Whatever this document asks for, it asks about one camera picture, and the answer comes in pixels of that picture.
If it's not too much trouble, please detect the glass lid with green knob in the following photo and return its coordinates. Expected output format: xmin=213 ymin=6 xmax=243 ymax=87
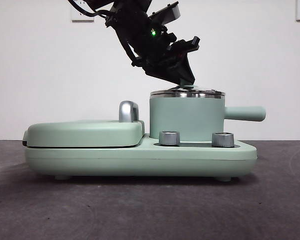
xmin=150 ymin=79 xmax=225 ymax=97

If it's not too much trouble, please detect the silver control knob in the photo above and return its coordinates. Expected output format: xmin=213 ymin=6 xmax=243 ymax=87
xmin=211 ymin=131 xmax=235 ymax=148
xmin=159 ymin=130 xmax=181 ymax=146

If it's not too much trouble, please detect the green breakfast machine base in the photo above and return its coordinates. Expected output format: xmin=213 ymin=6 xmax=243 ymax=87
xmin=23 ymin=132 xmax=258 ymax=181

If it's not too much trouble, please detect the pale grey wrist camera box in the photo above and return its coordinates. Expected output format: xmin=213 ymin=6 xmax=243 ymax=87
xmin=149 ymin=0 xmax=182 ymax=26

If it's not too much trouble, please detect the green pot with handle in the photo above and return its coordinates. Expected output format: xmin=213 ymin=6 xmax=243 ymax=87
xmin=149 ymin=91 xmax=267 ymax=141

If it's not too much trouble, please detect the black cable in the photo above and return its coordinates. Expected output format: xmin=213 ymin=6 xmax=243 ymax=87
xmin=67 ymin=0 xmax=110 ymax=19

